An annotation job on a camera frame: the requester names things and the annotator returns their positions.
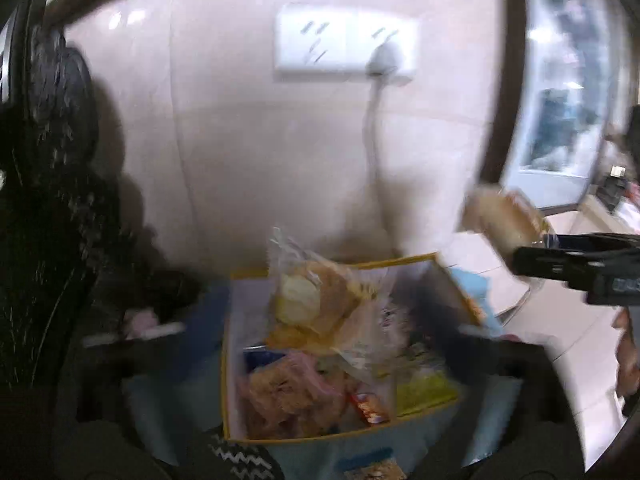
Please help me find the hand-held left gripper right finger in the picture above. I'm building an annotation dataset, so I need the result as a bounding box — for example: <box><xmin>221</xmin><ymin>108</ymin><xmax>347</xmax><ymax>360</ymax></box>
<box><xmin>410</xmin><ymin>267</ymin><xmax>566</xmax><ymax>431</ymax></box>

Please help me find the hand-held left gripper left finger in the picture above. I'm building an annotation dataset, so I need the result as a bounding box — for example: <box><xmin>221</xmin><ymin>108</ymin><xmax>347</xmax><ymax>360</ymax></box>
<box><xmin>75</xmin><ymin>282</ymin><xmax>233</xmax><ymax>426</ymax></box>

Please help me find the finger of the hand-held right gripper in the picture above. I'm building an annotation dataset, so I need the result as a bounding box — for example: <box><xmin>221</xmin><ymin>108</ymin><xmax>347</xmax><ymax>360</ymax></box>
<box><xmin>510</xmin><ymin>246</ymin><xmax>608</xmax><ymax>292</ymax></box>
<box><xmin>537</xmin><ymin>231</ymin><xmax>640</xmax><ymax>261</ymax></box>

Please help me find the yellow cardboard box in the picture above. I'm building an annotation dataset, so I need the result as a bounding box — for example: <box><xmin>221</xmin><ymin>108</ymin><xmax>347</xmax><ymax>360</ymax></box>
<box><xmin>220</xmin><ymin>252</ymin><xmax>493</xmax><ymax>446</ymax></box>

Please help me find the blue snack bag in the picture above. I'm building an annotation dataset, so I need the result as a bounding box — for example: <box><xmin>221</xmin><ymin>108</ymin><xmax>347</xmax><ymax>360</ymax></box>
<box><xmin>244</xmin><ymin>346</ymin><xmax>288</xmax><ymax>368</ymax></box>

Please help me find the yellow green snack bag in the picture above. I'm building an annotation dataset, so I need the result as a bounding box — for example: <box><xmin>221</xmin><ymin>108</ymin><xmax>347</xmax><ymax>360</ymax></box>
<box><xmin>395</xmin><ymin>367</ymin><xmax>461</xmax><ymax>418</ymax></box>

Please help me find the round pastry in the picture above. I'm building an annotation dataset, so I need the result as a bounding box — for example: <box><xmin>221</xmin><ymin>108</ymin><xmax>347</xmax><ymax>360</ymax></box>
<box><xmin>267</xmin><ymin>227</ymin><xmax>396</xmax><ymax>366</ymax></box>

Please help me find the pile of snack packets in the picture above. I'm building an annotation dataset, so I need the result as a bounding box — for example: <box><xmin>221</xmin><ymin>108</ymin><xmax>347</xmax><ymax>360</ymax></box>
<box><xmin>235</xmin><ymin>330</ymin><xmax>463</xmax><ymax>441</ymax></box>

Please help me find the person's right hand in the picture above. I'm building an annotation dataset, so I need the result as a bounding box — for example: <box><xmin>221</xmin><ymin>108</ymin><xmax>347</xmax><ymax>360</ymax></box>
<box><xmin>612</xmin><ymin>305</ymin><xmax>640</xmax><ymax>416</ymax></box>

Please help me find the white cabinet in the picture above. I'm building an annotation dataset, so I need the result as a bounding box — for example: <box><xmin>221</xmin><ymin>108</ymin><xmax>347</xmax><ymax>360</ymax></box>
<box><xmin>500</xmin><ymin>192</ymin><xmax>640</xmax><ymax>326</ymax></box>

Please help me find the black bag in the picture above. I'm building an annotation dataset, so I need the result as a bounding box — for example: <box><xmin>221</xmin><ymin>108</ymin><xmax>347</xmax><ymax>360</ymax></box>
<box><xmin>130</xmin><ymin>270</ymin><xmax>201</xmax><ymax>311</ymax></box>

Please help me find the dark brush holder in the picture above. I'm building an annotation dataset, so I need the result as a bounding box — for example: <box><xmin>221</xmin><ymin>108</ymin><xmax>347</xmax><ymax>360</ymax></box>
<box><xmin>600</xmin><ymin>164</ymin><xmax>630</xmax><ymax>213</ymax></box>

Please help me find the pink cloth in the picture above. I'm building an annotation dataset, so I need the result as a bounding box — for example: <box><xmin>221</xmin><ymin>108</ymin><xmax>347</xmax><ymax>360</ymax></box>
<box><xmin>122</xmin><ymin>310</ymin><xmax>161</xmax><ymax>338</ymax></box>

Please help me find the teal printed tablecloth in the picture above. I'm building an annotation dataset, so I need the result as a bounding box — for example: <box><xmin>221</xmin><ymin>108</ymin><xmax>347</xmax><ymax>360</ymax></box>
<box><xmin>120</xmin><ymin>265</ymin><xmax>526</xmax><ymax>480</ymax></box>

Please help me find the framed lotus painting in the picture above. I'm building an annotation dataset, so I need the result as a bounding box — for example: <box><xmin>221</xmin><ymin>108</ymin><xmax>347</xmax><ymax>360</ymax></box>
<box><xmin>480</xmin><ymin>0</ymin><xmax>640</xmax><ymax>211</ymax></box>

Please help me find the white plug with cable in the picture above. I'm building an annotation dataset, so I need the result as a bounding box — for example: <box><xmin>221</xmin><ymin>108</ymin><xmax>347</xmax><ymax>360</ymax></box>
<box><xmin>362</xmin><ymin>42</ymin><xmax>406</xmax><ymax>256</ymax></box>

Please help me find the white wall socket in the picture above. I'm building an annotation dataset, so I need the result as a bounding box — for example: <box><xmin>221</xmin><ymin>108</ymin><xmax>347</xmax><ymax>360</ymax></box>
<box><xmin>274</xmin><ymin>4</ymin><xmax>348</xmax><ymax>78</ymax></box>
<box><xmin>345</xmin><ymin>10</ymin><xmax>420</xmax><ymax>86</ymax></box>

